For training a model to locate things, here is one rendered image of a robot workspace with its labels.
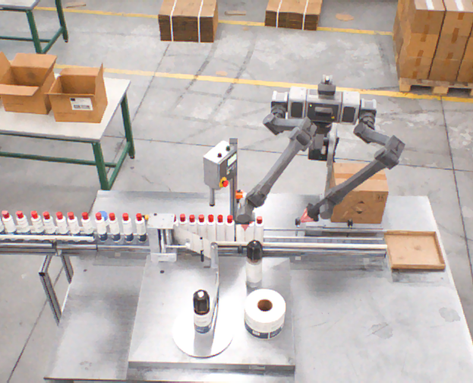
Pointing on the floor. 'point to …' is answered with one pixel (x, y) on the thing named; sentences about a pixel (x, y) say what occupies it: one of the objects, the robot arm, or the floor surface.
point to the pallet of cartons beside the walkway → (443, 44)
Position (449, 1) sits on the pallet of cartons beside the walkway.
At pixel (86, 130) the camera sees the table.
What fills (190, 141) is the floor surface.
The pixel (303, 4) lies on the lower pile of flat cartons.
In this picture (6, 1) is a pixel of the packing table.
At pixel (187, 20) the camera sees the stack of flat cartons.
